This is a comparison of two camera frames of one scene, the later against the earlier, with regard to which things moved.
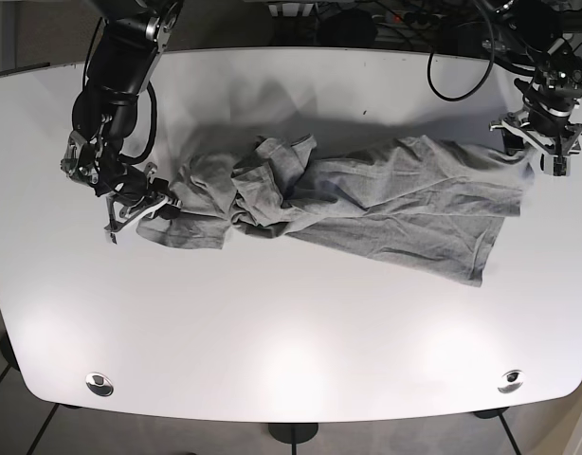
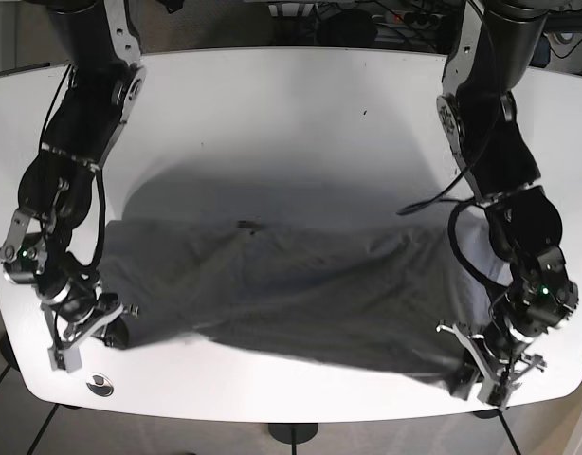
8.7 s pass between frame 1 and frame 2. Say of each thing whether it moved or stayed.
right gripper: moved
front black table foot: stayed
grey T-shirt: moved
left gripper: moved
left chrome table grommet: stayed
